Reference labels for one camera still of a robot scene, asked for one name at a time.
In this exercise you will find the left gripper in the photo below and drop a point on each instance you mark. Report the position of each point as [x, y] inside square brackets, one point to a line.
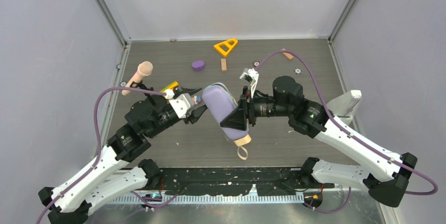
[196, 105]

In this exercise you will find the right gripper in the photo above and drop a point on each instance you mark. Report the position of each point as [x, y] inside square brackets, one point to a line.
[251, 110]

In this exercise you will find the beige folding umbrella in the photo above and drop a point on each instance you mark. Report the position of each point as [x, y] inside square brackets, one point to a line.
[243, 145]

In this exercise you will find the white glasses case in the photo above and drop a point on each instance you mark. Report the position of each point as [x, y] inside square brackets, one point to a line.
[220, 102]

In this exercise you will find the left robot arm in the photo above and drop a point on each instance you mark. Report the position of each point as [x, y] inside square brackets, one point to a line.
[84, 193]

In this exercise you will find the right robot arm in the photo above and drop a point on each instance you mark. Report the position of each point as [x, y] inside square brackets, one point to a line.
[383, 174]

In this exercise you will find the small ice cream toy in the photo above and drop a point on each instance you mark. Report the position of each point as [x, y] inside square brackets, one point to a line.
[197, 99]

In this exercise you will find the orange green triangle block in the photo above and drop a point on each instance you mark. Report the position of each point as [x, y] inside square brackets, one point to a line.
[171, 86]

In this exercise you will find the purple heart-shaped box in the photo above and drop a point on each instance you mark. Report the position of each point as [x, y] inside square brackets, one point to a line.
[198, 65]

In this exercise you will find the small wooden block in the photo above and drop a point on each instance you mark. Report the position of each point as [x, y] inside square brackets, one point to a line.
[223, 64]
[288, 55]

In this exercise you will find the pink toy microphone on stand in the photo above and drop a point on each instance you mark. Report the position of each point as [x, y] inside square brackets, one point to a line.
[144, 69]

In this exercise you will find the small round poker chip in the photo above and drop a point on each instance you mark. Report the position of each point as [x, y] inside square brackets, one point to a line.
[297, 71]

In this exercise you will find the white stand holder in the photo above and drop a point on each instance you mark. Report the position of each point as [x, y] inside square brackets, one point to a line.
[346, 105]

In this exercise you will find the yellow triangle frame block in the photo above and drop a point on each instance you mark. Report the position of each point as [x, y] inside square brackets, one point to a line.
[225, 48]

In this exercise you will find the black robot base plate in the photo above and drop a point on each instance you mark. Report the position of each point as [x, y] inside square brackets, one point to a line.
[268, 181]

